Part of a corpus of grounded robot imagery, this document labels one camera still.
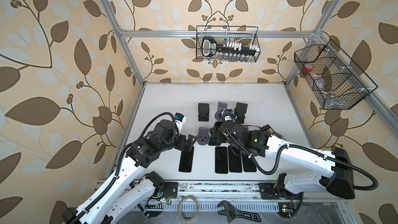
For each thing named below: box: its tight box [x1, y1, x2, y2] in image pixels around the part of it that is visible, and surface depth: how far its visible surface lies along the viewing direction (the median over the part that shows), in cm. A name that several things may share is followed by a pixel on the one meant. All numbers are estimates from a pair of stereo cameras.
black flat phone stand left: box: [197, 103, 210, 122], surface depth 98 cm
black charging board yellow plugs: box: [260, 124, 287, 141], surface depth 96 cm
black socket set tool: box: [201, 36, 261, 58], surface depth 84 cm
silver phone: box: [178, 146, 195, 173], surface depth 86 cm
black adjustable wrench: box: [216, 200, 262, 223], surface depth 69 cm
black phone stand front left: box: [196, 127, 210, 146], surface depth 88 cm
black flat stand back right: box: [234, 102, 248, 125], surface depth 98 cm
